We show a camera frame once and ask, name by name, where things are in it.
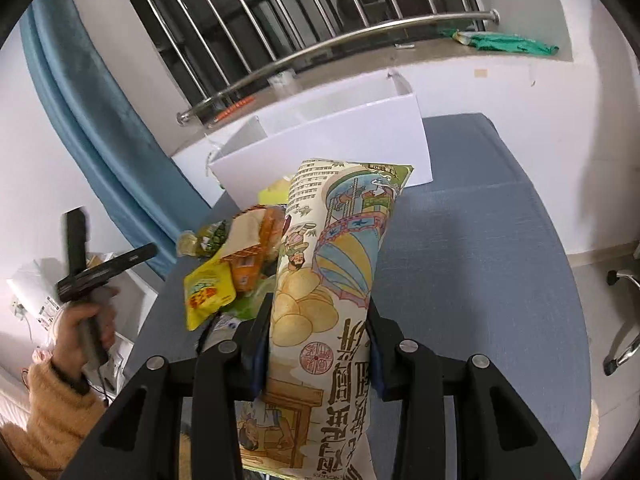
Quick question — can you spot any illustrated potato chips bag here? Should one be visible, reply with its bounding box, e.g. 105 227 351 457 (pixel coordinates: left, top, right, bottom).
235 158 415 480

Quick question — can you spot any yellow snack packet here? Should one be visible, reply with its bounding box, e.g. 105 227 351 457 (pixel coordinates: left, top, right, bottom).
184 252 237 331

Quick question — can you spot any cream office chair chrome base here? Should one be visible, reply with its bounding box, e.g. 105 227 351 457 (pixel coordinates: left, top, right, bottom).
602 240 640 378

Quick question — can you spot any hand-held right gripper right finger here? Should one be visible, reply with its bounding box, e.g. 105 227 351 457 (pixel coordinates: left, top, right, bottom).
367 300 576 480

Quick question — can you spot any white cardboard box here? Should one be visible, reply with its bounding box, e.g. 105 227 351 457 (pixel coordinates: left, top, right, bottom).
171 72 433 211

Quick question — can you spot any orange bread packet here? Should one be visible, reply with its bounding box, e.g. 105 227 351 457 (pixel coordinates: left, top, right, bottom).
220 206 288 293

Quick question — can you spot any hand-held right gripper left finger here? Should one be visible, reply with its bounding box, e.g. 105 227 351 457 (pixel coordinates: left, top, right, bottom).
60 292 275 480

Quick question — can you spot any dark glass window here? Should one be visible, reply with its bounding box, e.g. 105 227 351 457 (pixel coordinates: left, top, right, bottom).
110 0 481 121

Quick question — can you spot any blue curtain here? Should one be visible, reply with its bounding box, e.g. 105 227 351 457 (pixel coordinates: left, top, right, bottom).
20 0 216 281

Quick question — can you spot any yellow-green snack packet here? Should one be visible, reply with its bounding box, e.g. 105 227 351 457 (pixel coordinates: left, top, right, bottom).
257 177 294 207

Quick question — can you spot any person's left hand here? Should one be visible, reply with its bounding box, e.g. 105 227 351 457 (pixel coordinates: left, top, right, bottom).
50 286 121 386

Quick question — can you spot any dark green snack packet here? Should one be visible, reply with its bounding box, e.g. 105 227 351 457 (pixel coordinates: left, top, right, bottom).
177 220 231 259

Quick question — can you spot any steel window guard rail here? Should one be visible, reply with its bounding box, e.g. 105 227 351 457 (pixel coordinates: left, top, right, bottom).
102 0 501 126

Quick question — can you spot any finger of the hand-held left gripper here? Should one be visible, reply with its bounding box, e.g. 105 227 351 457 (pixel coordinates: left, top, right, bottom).
92 243 160 286

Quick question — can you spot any green plastic packet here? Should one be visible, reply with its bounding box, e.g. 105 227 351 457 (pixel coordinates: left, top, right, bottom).
469 31 560 56

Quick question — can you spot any orange pen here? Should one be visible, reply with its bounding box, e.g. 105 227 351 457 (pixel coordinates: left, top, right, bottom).
215 97 257 121

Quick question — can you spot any blue grey cushion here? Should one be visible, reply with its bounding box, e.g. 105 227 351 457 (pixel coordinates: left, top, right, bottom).
117 112 593 480

